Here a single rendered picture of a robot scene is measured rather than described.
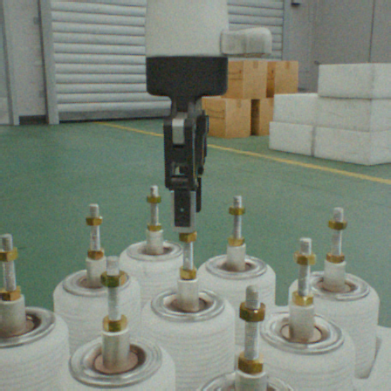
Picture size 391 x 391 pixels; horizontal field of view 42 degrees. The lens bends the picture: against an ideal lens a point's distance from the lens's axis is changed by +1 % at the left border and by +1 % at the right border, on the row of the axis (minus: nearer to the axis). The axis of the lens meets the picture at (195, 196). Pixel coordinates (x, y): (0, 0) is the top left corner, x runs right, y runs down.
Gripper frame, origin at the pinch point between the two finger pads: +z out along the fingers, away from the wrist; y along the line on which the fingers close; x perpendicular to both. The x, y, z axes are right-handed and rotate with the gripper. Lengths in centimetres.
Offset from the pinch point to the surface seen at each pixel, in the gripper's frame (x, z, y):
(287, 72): 42, -16, -391
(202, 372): 1.8, 15.0, 4.3
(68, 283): -13.7, 10.0, -3.7
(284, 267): 17, 35, -76
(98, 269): -10.3, 8.2, -3.8
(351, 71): 64, -15, -244
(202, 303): 1.4, 10.2, -0.5
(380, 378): 19.5, 17.3, 0.0
